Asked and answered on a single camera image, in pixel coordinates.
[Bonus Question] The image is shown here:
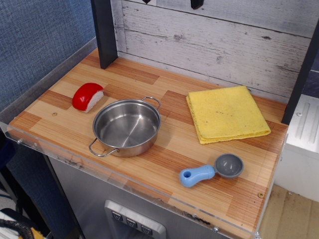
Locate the blue handled grey spoon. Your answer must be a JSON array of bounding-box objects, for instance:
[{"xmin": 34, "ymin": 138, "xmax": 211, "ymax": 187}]
[{"xmin": 179, "ymin": 153, "xmax": 244, "ymax": 188}]

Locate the stainless steel pot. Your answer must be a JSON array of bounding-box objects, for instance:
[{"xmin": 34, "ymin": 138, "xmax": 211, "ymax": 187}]
[{"xmin": 89, "ymin": 97, "xmax": 161, "ymax": 157}]

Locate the folded yellow cloth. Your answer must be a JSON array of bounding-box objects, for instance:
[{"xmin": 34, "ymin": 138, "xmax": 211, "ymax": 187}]
[{"xmin": 186, "ymin": 86, "xmax": 271, "ymax": 144}]

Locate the white grooved block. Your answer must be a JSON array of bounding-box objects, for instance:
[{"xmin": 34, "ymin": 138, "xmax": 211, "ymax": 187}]
[{"xmin": 287, "ymin": 94, "xmax": 319, "ymax": 153}]

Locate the clear acrylic table guard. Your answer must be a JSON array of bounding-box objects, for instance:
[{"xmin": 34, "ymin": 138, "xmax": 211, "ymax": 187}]
[{"xmin": 0, "ymin": 40, "xmax": 288, "ymax": 239}]

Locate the silver dispenser button panel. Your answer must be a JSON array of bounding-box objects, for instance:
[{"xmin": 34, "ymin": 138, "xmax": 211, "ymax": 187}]
[{"xmin": 104, "ymin": 200, "xmax": 166, "ymax": 239}]

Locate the dark grey left post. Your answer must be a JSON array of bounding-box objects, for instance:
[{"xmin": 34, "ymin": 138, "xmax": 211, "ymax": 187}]
[{"xmin": 91, "ymin": 0, "xmax": 118, "ymax": 69}]

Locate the dark grey post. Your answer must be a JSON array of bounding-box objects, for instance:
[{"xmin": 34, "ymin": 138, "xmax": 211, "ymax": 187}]
[
  {"xmin": 281, "ymin": 24, "xmax": 319, "ymax": 124},
  {"xmin": 91, "ymin": 0, "xmax": 118, "ymax": 69}
]

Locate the dark grey right post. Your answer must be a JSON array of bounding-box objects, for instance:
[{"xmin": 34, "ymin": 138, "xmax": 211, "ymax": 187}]
[{"xmin": 281, "ymin": 24, "xmax": 319, "ymax": 124}]

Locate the black and yellow cable bundle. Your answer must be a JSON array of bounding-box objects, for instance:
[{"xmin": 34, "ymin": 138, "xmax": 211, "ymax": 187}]
[{"xmin": 0, "ymin": 208, "xmax": 38, "ymax": 239}]

